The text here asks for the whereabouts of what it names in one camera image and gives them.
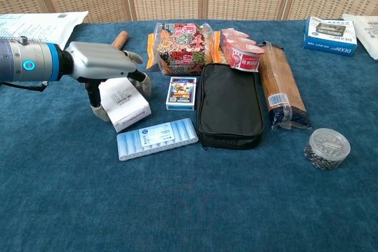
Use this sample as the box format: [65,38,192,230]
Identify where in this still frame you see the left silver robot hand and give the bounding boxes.
[61,41,152,122]

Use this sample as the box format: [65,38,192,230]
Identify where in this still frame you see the white cardboard box red print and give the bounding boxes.
[98,77,152,133]

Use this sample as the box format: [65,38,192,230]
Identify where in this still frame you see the blue playing card box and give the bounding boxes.
[165,77,197,112]

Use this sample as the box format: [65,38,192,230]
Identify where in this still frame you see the blue white Dexin box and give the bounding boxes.
[302,15,358,57]

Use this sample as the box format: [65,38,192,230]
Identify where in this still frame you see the white plastic mailer bag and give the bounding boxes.
[0,11,89,50]

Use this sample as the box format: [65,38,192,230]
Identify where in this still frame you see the colourful mixed grain bag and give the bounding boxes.
[146,22,222,76]

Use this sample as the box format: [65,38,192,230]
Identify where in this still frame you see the clear pack of white batteries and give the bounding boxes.
[116,117,199,162]

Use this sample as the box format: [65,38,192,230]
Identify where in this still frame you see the black zippered pouch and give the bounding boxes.
[196,63,265,151]

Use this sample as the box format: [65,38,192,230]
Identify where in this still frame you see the blue table cloth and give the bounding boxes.
[0,19,378,252]

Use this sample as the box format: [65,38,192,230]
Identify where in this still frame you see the red white cup pack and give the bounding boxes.
[220,28,265,73]

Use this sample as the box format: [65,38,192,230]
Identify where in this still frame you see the brown noodle packet clear wrap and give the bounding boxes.
[258,41,313,132]

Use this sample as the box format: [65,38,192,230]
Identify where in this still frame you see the clear round jar dark seeds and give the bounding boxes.
[303,127,351,172]

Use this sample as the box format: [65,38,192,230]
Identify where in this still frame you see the white plastic bag printed barcode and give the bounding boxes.
[342,13,378,61]

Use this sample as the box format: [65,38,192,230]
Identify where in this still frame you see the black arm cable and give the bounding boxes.
[0,81,50,92]

